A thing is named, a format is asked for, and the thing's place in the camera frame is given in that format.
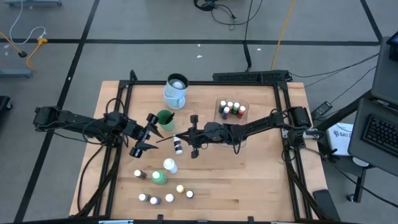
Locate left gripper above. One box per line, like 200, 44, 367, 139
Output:
124, 113, 165, 159

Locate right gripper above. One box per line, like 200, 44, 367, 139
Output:
175, 114, 223, 159

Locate black paintbrush silver ferrule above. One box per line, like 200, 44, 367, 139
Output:
155, 134, 178, 144

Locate large white paint bottle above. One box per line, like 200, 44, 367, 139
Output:
162, 157, 178, 175

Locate large green paint bottle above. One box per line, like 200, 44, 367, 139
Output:
150, 169, 169, 185

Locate green plastic cup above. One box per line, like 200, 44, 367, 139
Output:
156, 109, 176, 132

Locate white mug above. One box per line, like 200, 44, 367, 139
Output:
162, 73, 190, 110

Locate clear plastic bin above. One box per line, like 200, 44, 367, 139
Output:
213, 98, 249, 149

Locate black power strip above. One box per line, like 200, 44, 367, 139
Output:
212, 69, 292, 83

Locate black power adapter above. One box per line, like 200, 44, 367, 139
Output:
310, 100, 334, 118

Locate grey table foot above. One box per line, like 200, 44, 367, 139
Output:
0, 68, 33, 79
3, 0, 63, 8

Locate black caster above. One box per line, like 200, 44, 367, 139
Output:
0, 95, 14, 112

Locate white printed box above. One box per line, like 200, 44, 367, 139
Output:
326, 123, 354, 157

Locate black flat tablet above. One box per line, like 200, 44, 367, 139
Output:
312, 188, 342, 222

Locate black desk stand leg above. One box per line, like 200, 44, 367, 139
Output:
345, 166, 368, 203

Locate grey desk surface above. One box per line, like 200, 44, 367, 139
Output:
370, 35, 398, 106

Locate black hanging cable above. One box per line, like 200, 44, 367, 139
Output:
243, 0, 253, 72

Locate black cable bundle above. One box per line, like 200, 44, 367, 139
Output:
193, 0, 264, 31

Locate yellow hanging cable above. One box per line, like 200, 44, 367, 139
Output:
269, 0, 297, 71

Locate yellow floor cable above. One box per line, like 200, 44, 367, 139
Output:
0, 32, 49, 71

